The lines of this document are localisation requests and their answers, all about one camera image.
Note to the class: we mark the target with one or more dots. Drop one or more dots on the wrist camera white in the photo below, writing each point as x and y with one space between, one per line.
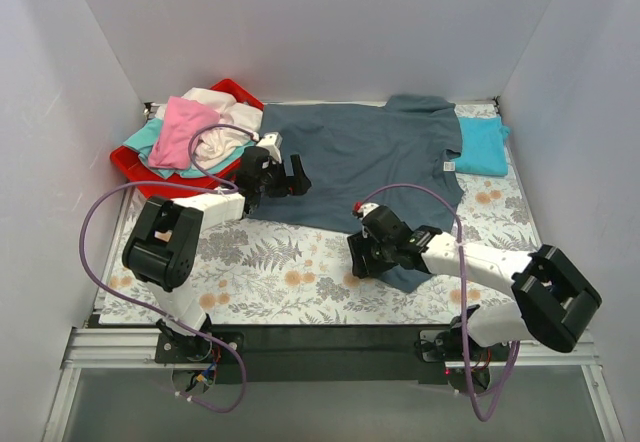
272 143
362 209

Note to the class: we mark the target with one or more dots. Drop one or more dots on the pink t-shirt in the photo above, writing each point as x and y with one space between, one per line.
183 118

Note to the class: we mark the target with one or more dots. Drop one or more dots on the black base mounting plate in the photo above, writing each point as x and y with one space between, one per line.
319 353

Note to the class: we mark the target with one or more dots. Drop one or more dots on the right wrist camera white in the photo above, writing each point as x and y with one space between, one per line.
362 209

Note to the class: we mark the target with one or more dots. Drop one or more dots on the teal t-shirt in bin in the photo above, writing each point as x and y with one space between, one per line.
144 139

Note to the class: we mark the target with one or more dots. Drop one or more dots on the dark blue t-shirt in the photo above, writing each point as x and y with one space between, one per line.
350 150

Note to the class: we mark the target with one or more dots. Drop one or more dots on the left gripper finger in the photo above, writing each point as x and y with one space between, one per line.
298 178
295 190

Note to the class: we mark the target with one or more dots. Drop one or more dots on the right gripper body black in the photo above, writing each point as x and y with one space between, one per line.
368 254

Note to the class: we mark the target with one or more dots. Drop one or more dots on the floral table mat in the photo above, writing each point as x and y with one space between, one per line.
266 272

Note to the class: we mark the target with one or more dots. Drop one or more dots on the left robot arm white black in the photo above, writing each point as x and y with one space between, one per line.
162 247

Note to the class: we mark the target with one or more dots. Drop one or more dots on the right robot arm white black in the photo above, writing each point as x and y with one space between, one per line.
551 301

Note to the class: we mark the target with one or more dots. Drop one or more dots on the folded teal t-shirt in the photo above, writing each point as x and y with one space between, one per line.
483 147

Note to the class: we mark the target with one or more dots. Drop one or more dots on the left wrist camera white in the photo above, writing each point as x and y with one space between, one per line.
272 143

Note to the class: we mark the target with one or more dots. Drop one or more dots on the aluminium frame rail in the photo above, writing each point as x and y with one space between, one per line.
112 389

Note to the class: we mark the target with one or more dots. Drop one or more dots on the red plastic bin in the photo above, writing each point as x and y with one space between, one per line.
127 162

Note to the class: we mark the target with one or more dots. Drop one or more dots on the cream white t-shirt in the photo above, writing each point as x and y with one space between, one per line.
217 144

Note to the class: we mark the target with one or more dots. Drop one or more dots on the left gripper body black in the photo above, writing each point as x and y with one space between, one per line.
286 178

